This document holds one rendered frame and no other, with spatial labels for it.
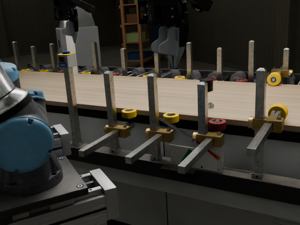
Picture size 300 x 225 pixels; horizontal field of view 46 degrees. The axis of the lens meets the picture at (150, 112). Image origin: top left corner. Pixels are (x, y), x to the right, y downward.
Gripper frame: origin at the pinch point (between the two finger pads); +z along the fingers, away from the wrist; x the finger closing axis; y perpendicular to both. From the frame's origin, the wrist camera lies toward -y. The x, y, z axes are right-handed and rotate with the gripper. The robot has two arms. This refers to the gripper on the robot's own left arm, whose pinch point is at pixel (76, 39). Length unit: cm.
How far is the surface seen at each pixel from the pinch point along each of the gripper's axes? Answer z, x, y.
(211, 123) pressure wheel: 41, 25, -52
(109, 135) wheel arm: 48.0, -5.2, -12.5
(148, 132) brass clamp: 47, 5, -29
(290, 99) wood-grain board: 42, 17, -111
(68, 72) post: 19.1, -34.3, -3.0
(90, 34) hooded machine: 40, -578, -185
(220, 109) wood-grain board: 42, 9, -69
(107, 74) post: 19.5, -13.6, -17.2
